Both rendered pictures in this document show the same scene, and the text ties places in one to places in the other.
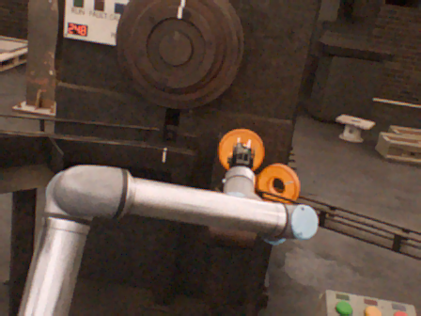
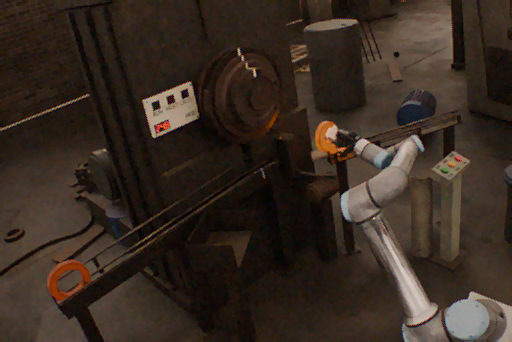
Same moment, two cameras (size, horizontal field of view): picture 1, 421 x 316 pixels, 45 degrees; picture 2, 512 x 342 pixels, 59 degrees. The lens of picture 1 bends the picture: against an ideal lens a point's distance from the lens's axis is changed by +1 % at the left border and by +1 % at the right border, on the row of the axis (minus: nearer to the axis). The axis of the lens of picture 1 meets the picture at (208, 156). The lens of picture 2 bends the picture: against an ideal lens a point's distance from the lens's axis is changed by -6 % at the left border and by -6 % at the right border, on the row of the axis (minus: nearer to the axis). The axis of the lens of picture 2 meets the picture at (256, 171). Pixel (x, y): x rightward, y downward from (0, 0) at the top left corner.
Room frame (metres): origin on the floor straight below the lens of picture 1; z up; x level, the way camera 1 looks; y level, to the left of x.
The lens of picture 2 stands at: (0.14, 1.58, 1.78)
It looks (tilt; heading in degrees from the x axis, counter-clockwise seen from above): 26 degrees down; 322
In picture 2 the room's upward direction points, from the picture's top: 11 degrees counter-clockwise
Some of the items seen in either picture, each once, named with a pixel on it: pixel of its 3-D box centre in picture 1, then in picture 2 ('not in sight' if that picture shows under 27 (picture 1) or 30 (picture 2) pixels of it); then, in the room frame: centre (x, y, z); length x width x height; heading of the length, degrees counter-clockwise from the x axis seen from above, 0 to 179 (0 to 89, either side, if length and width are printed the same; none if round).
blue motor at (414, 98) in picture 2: not in sight; (418, 110); (2.25, -2.09, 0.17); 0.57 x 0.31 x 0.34; 108
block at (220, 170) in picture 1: (224, 163); (288, 155); (1.91, -0.06, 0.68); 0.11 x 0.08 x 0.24; 178
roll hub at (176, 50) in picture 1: (176, 48); (256, 97); (1.80, 0.17, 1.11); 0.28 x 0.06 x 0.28; 88
